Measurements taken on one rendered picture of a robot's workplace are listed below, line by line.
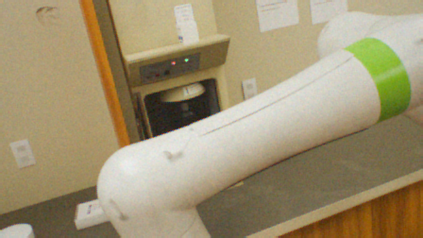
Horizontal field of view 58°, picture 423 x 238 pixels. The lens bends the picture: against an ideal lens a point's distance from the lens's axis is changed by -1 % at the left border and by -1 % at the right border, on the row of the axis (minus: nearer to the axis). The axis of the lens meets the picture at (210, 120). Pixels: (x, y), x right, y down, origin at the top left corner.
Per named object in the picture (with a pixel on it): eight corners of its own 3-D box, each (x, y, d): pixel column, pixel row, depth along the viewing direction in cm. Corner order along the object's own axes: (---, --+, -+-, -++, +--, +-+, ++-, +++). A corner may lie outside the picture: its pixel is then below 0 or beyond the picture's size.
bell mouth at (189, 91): (153, 95, 145) (150, 81, 143) (197, 84, 149) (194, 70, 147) (163, 106, 129) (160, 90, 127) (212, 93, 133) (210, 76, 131)
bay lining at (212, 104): (153, 165, 158) (132, 83, 147) (211, 147, 165) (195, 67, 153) (165, 190, 136) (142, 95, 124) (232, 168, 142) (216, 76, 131)
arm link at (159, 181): (387, 139, 49) (336, 117, 60) (371, 56, 45) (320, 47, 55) (125, 269, 44) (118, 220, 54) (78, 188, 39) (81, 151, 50)
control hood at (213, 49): (129, 86, 122) (122, 55, 119) (223, 62, 130) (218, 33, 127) (134, 93, 112) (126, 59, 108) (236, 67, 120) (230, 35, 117)
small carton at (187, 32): (179, 43, 120) (176, 25, 118) (194, 40, 122) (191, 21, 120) (184, 44, 116) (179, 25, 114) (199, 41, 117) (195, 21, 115)
